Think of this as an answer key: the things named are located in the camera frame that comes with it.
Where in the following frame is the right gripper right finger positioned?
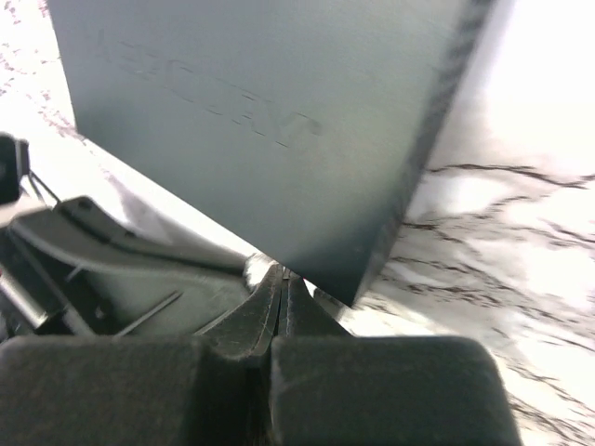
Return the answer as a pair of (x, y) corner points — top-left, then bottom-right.
(270, 276), (521, 445)

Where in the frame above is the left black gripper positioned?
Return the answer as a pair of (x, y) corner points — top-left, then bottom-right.
(0, 133), (31, 204)

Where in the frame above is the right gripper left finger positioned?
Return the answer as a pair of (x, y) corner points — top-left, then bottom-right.
(1, 266), (283, 445)

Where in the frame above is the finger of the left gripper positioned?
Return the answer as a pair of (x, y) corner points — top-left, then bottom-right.
(1, 197), (250, 335)

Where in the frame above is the black network switch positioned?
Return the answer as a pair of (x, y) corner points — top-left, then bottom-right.
(48, 0), (494, 304)

